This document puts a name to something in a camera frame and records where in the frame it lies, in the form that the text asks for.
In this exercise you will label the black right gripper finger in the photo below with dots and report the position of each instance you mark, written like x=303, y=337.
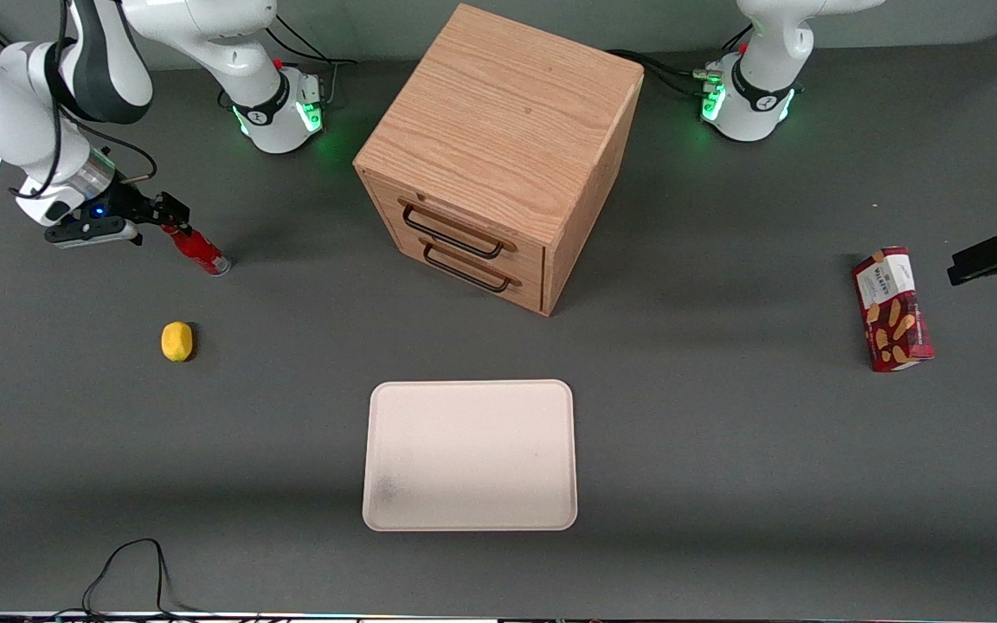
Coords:
x=173, y=210
x=136, y=236

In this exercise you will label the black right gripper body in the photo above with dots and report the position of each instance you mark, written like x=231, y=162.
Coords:
x=131, y=208

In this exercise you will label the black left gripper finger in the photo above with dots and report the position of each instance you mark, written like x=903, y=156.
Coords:
x=996, y=258

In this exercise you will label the red coke bottle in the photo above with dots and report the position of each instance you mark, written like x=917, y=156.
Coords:
x=204, y=253

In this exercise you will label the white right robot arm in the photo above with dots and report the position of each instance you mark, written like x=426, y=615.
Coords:
x=204, y=30

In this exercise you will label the beige plastic tray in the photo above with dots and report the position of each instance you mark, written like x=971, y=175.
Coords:
x=470, y=454

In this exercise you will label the yellow lemon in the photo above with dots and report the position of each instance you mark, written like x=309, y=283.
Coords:
x=176, y=341

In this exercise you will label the red shortbread biscuit box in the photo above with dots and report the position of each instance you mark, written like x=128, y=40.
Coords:
x=892, y=311

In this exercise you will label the wooden drawer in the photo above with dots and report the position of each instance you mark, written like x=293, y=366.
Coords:
x=464, y=227
x=498, y=285

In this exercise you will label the wooden drawer cabinet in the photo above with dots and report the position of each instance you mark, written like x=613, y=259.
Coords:
x=498, y=112

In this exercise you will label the grey table mat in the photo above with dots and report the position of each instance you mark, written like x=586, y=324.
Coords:
x=723, y=476

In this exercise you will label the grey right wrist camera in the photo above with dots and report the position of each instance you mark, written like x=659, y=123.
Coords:
x=87, y=234

